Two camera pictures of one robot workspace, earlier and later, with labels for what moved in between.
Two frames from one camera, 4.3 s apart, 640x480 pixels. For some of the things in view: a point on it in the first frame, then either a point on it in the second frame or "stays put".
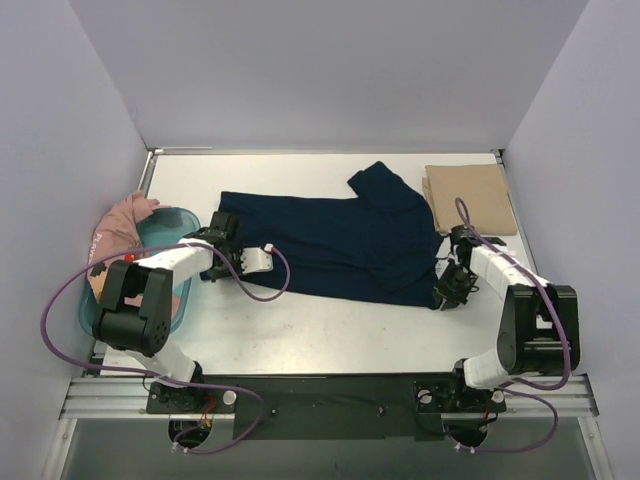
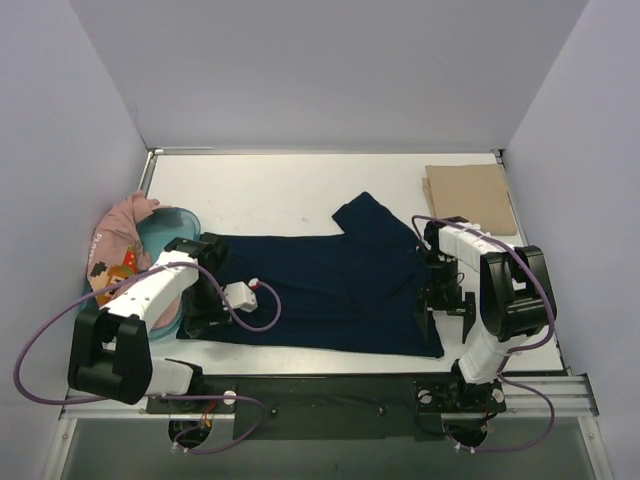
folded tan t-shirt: [485, 191] stays put
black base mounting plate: [326, 407] stays put
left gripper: [218, 265] → [201, 310]
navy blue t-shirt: [379, 245] → [361, 288]
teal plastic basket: [165, 227] stays put
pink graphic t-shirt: [116, 232] stays put
